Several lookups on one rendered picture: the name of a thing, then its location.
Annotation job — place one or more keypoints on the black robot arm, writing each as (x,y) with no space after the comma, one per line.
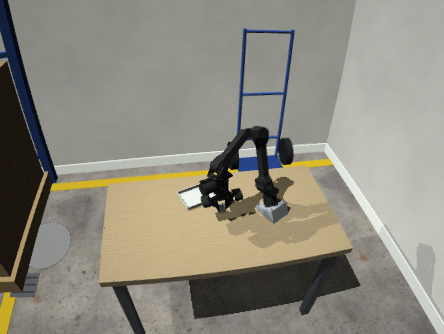
(221,164)

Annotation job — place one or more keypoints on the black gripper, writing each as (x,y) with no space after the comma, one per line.
(220,196)

